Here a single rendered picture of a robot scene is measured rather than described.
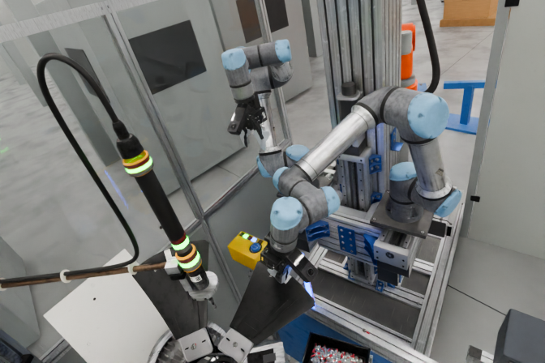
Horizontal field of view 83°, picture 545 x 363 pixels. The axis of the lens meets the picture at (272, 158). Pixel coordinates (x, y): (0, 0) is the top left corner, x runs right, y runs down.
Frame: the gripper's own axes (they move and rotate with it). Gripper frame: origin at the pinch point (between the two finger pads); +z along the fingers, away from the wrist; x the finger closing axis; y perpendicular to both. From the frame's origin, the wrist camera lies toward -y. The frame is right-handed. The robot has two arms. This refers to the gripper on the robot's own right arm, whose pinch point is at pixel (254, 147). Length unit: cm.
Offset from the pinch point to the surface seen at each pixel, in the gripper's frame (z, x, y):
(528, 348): 24, -86, -19
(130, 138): -37, -26, -50
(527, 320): 23, -85, -13
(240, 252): 40.8, 4.6, -19.3
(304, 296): 32, -33, -28
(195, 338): 21, -19, -57
